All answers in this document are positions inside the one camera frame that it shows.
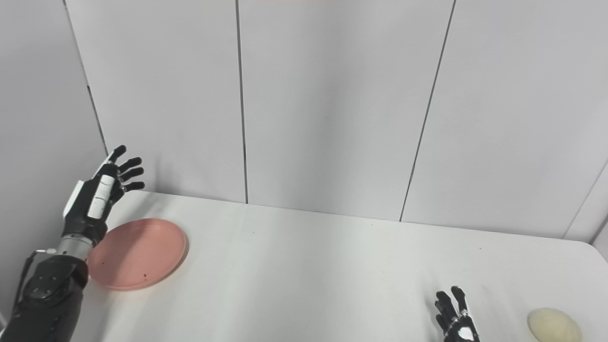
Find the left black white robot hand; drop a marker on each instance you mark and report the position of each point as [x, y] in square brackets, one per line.
[95, 202]

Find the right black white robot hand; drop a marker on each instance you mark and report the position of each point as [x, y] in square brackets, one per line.
[456, 323]

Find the pink round plate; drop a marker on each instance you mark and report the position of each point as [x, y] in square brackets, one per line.
[137, 254]

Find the cream steamed bun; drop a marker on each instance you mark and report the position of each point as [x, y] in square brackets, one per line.
[553, 327]

